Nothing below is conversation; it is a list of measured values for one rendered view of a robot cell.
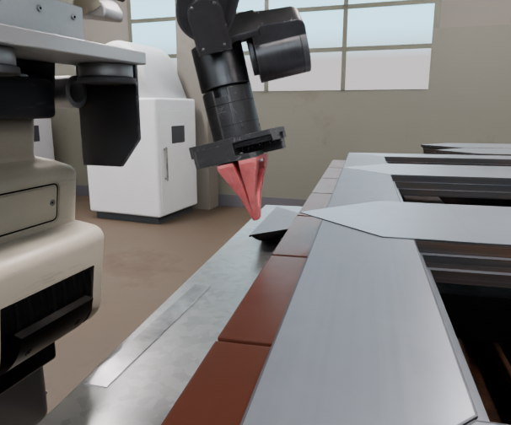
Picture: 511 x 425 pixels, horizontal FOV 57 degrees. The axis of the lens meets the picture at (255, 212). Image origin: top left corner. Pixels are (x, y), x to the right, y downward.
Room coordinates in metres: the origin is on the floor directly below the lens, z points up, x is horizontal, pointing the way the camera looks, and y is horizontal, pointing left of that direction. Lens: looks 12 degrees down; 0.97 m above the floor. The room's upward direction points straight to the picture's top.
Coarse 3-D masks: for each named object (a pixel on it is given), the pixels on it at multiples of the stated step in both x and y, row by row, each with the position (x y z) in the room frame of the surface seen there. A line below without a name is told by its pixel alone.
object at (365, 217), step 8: (328, 208) 0.55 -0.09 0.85; (336, 208) 0.55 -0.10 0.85; (344, 208) 0.55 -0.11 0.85; (352, 208) 0.55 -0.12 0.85; (360, 208) 0.55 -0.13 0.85; (368, 208) 0.55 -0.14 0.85; (376, 208) 0.55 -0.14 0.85; (328, 216) 0.51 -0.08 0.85; (336, 216) 0.51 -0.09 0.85; (344, 216) 0.51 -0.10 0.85; (352, 216) 0.51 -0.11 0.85; (360, 216) 0.51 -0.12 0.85; (368, 216) 0.51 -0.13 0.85; (376, 216) 0.51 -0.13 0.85; (344, 224) 0.47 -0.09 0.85; (352, 224) 0.47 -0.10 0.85; (360, 224) 0.47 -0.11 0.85; (368, 224) 0.47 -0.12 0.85; (376, 224) 0.47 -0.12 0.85; (368, 232) 0.44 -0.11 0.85; (376, 232) 0.44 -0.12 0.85
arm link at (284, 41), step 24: (192, 0) 0.48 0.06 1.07; (216, 0) 0.48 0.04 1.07; (192, 24) 0.49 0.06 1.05; (216, 24) 0.49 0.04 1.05; (240, 24) 0.53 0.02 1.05; (264, 24) 0.52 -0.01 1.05; (288, 24) 0.52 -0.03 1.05; (216, 48) 0.50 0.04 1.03; (264, 48) 0.53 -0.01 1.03; (288, 48) 0.53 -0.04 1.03; (264, 72) 0.54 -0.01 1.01; (288, 72) 0.54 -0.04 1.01
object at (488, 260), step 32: (416, 160) 1.16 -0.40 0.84; (448, 160) 1.15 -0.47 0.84; (480, 160) 1.13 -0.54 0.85; (416, 192) 0.83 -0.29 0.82; (448, 192) 0.82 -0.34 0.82; (480, 192) 0.81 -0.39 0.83; (448, 256) 0.41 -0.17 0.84; (480, 256) 0.41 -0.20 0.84; (448, 320) 0.30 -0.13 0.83; (480, 416) 0.18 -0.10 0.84
